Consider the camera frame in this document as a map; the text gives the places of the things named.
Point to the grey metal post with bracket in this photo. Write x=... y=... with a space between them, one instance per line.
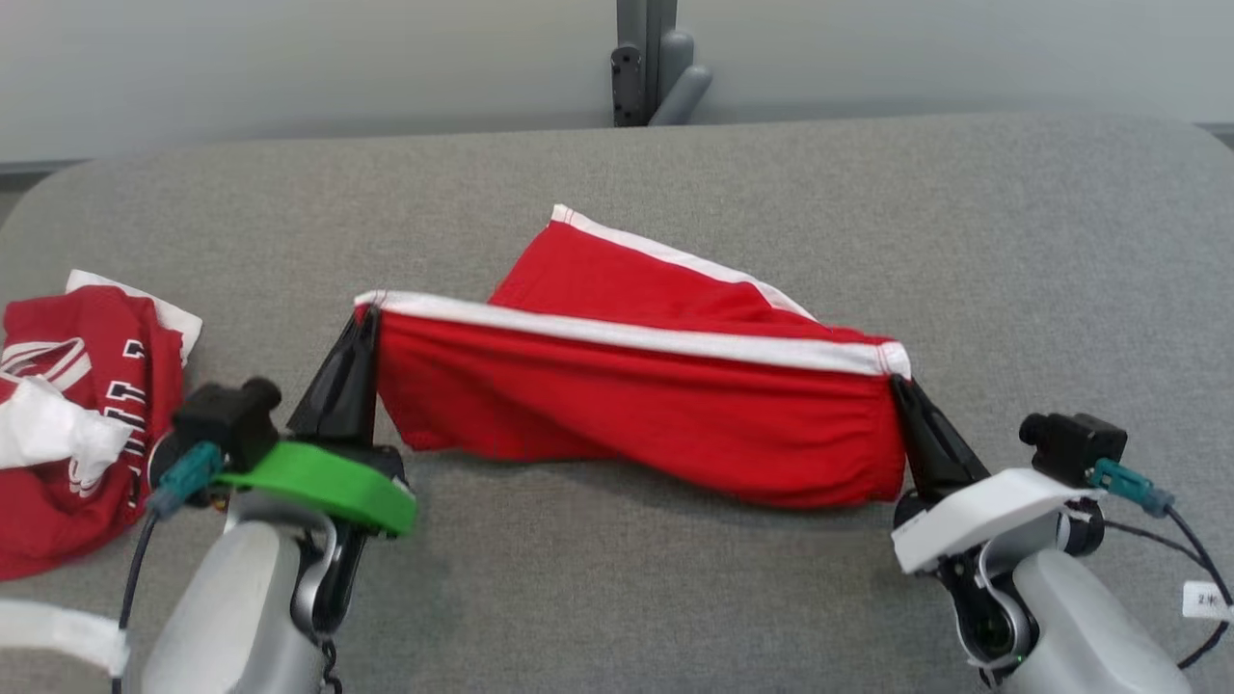
x=636 y=58

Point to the red and white lettered jersey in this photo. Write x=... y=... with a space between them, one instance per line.
x=87 y=482

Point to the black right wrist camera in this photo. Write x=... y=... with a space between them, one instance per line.
x=1075 y=443

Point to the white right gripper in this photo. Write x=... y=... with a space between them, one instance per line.
x=974 y=506

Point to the red shorts with white stripe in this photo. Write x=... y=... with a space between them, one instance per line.
x=636 y=414

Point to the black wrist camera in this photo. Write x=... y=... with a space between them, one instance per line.
x=1075 y=443
x=227 y=419

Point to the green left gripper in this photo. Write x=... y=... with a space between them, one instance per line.
x=318 y=477

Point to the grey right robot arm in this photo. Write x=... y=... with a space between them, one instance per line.
x=1080 y=627

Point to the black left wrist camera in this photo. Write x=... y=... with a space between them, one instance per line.
x=227 y=419

